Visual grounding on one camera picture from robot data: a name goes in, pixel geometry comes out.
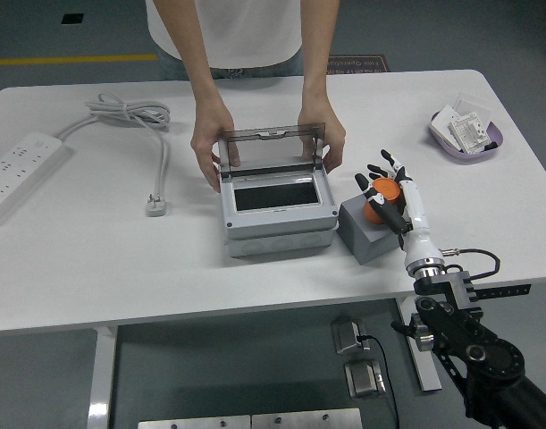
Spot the person's right hand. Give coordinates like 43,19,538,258
189,96,242,194

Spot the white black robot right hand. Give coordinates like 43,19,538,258
354,149,446,272

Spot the person's left hand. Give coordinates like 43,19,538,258
297,100,348,174

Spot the orange cylindrical battery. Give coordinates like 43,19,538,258
362,177,402,225

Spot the smoky transparent box lid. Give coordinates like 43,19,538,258
216,121,327,178

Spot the grey cube battery holder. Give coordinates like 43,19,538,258
336,194,410,265

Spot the metal floor socket box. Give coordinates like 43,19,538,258
343,359,387,400
331,315,367,357

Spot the dark floor sign mat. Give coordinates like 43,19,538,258
326,54,391,75

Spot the purple plastic tray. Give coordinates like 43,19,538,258
430,109,508,165

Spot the white square plate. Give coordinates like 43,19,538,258
429,105,466,151

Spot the white socket module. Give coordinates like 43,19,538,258
448,111,491,154

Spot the person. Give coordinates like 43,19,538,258
145,0,340,82

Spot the clear square cover plate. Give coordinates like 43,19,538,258
453,92,495,122

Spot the yellow floor tape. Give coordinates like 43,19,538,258
0,54,159,67

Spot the white power strip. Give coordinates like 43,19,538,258
0,130,63,226

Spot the white power cable with plug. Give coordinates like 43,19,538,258
53,90,172,218

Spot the grey plastic enclosure box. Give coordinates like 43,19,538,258
218,169,340,259

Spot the black perforated bracket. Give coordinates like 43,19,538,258
475,283,533,299

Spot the black floor cable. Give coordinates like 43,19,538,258
357,333,401,429

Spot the metal base plate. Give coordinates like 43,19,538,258
137,414,252,429
251,407,363,429

